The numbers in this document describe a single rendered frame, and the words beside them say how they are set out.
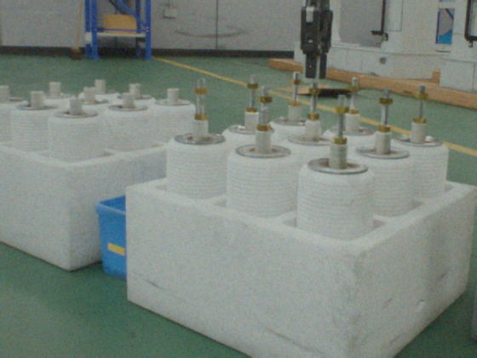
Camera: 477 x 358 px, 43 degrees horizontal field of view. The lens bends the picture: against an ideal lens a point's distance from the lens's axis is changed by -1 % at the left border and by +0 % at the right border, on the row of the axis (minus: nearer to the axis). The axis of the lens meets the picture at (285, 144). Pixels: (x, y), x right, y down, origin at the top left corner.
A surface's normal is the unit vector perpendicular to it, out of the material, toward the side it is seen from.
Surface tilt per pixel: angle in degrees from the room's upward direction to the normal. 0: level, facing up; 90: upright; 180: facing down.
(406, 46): 90
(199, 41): 90
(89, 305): 0
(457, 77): 90
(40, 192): 90
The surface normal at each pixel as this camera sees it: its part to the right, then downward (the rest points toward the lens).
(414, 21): 0.41, 0.19
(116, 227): -0.59, 0.17
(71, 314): 0.04, -0.98
